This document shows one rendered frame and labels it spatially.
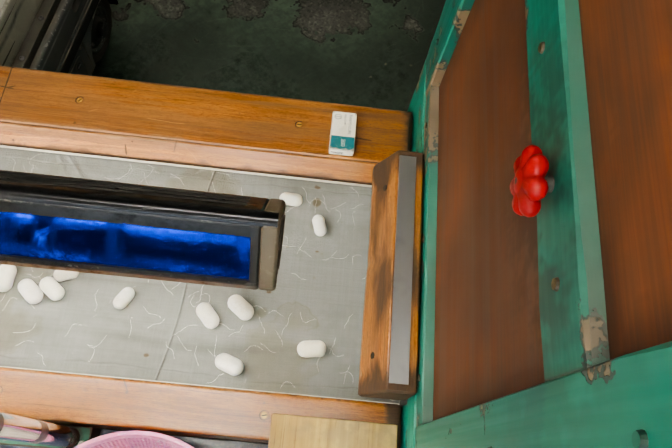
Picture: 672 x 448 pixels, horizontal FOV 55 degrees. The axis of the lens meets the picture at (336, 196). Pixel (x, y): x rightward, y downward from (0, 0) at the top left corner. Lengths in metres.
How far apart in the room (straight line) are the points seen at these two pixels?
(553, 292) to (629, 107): 0.11
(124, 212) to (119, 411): 0.37
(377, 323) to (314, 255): 0.16
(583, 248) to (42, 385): 0.67
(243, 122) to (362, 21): 1.15
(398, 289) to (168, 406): 0.31
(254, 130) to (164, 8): 1.18
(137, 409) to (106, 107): 0.42
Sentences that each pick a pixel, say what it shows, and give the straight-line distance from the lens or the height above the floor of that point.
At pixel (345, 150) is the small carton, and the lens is 0.90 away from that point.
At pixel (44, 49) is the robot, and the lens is 1.61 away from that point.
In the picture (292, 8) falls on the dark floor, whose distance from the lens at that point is 2.04.
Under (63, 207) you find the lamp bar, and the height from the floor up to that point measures 1.11.
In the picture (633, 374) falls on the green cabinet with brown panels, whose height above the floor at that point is 1.31.
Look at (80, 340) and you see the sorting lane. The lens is 0.89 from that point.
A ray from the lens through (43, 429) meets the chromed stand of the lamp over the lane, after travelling 0.77.
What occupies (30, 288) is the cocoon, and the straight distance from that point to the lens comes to 0.90.
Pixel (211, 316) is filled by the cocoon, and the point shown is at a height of 0.76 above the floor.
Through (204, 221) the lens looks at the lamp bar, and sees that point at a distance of 0.50.
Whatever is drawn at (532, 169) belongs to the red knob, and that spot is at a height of 1.26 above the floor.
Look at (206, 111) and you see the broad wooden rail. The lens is 0.95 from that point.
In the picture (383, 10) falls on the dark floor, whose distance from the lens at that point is 2.07.
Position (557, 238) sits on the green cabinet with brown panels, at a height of 1.24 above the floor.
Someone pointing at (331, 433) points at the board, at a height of 0.78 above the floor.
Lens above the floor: 1.57
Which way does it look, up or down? 66 degrees down
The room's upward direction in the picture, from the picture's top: 11 degrees clockwise
